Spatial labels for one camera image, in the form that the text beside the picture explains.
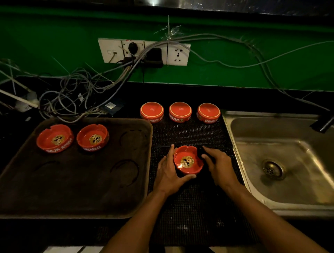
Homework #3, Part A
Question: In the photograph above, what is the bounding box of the black rubber bar mat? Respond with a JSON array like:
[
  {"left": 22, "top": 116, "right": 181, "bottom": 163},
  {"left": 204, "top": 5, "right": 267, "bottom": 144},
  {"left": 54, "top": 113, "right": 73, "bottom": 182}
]
[{"left": 148, "top": 114, "right": 259, "bottom": 246}]

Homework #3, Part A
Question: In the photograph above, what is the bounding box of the person's left hand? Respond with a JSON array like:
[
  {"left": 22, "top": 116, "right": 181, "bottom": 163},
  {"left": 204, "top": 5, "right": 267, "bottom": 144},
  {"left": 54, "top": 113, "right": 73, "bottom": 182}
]
[{"left": 153, "top": 144, "right": 197, "bottom": 197}]

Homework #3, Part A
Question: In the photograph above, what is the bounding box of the dark tap spout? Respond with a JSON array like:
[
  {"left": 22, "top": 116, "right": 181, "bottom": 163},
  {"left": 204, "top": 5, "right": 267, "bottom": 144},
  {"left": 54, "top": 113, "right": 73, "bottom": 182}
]
[{"left": 310, "top": 112, "right": 334, "bottom": 133}]

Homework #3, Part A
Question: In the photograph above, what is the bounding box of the brown serving tray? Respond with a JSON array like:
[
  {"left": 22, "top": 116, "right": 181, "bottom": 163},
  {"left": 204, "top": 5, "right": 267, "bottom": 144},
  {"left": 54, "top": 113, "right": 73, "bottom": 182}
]
[{"left": 0, "top": 117, "right": 153, "bottom": 219}]

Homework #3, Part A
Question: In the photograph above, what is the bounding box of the small black box white label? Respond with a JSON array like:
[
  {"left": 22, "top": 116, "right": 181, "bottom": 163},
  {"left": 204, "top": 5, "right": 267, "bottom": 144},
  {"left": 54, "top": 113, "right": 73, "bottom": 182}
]
[{"left": 102, "top": 100, "right": 124, "bottom": 117}]

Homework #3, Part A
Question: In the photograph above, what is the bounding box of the white plastic rod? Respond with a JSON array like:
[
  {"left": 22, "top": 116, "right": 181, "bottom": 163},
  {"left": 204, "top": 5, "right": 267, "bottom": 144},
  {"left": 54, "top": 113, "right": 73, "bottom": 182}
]
[{"left": 0, "top": 89, "right": 39, "bottom": 109}]

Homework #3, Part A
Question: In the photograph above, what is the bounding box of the person's right forearm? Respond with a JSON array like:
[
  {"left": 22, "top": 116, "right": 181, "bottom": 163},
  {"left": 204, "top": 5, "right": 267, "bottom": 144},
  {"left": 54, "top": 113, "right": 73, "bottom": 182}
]
[{"left": 224, "top": 182, "right": 330, "bottom": 253}]

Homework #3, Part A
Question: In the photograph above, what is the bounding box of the red ashtray with gold emblem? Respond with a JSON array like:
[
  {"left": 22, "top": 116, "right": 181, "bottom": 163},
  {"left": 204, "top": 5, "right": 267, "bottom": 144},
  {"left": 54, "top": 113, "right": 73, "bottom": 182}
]
[
  {"left": 36, "top": 124, "right": 74, "bottom": 154},
  {"left": 173, "top": 145, "right": 204, "bottom": 175},
  {"left": 76, "top": 124, "right": 110, "bottom": 152}
]

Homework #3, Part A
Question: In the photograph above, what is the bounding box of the stainless steel sink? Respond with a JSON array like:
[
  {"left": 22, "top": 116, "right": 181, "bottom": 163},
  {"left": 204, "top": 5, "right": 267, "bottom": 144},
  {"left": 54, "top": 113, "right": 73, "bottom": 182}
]
[{"left": 222, "top": 111, "right": 334, "bottom": 218}]

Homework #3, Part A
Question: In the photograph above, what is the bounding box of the upturned red ashtray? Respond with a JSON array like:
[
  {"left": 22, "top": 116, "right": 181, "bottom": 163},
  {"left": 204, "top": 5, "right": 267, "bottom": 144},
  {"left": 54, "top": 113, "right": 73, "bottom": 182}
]
[
  {"left": 196, "top": 103, "right": 221, "bottom": 124},
  {"left": 140, "top": 102, "right": 164, "bottom": 123},
  {"left": 169, "top": 102, "right": 193, "bottom": 123}
]

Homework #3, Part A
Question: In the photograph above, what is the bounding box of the bundle of grey cables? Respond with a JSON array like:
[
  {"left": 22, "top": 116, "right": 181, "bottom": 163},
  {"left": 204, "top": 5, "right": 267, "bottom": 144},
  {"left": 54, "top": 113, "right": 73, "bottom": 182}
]
[{"left": 0, "top": 33, "right": 334, "bottom": 123}]

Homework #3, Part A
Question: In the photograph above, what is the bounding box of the black cleaning cloth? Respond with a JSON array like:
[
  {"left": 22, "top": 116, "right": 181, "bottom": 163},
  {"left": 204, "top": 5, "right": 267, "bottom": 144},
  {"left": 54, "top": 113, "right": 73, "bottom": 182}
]
[{"left": 196, "top": 146, "right": 216, "bottom": 165}]

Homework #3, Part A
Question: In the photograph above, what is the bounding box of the person's left forearm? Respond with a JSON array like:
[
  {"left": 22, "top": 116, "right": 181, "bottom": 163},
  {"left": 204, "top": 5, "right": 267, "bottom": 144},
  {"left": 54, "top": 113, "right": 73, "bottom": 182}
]
[{"left": 100, "top": 190, "right": 170, "bottom": 253}]

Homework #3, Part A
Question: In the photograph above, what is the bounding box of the black power adapter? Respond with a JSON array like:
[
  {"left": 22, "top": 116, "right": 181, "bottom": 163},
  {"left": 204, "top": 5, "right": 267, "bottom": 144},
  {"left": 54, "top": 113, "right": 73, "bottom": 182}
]
[{"left": 144, "top": 47, "right": 164, "bottom": 69}]

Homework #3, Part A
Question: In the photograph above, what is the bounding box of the white wall socket panel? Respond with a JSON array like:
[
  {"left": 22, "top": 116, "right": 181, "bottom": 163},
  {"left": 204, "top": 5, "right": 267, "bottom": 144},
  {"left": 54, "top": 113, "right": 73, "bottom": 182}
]
[{"left": 98, "top": 38, "right": 191, "bottom": 67}]

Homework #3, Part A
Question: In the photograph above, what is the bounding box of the clear tape piece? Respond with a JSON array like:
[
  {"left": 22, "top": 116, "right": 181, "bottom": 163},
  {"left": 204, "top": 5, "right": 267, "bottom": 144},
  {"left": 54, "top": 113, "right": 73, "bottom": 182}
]
[{"left": 153, "top": 15, "right": 184, "bottom": 40}]

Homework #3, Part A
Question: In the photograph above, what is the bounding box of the person's right hand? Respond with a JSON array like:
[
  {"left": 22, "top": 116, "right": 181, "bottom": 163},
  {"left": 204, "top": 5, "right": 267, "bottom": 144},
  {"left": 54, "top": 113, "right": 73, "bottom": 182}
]
[{"left": 201, "top": 146, "right": 241, "bottom": 191}]

